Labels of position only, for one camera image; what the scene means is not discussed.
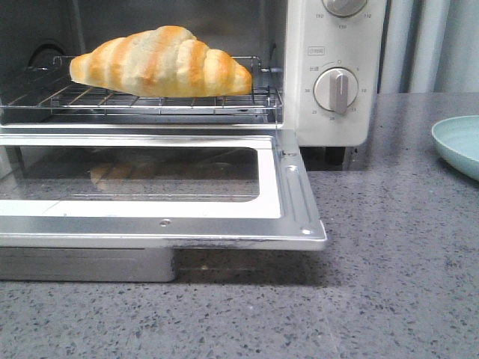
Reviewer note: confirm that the golden croissant bread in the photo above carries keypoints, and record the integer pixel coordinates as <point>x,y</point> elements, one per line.
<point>166,62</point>

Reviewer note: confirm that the glass oven door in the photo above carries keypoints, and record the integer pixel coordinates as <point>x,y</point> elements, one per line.
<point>116,204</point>

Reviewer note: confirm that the black right oven foot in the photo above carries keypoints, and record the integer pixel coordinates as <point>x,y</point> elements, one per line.
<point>335,155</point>

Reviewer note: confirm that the cream white toaster oven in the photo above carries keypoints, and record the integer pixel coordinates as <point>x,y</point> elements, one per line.
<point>296,40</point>

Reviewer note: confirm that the lower timer knob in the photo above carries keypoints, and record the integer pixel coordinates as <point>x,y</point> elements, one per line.
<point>336,89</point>

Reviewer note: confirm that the upper temperature knob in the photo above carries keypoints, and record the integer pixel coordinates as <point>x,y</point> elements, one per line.
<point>344,8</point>

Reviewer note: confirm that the light green plate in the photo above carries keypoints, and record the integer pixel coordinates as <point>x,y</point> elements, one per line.
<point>456,141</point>

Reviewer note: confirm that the grey curtain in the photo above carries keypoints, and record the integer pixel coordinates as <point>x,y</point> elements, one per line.
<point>429,46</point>

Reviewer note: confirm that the metal wire oven rack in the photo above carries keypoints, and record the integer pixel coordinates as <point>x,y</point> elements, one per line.
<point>51,89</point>

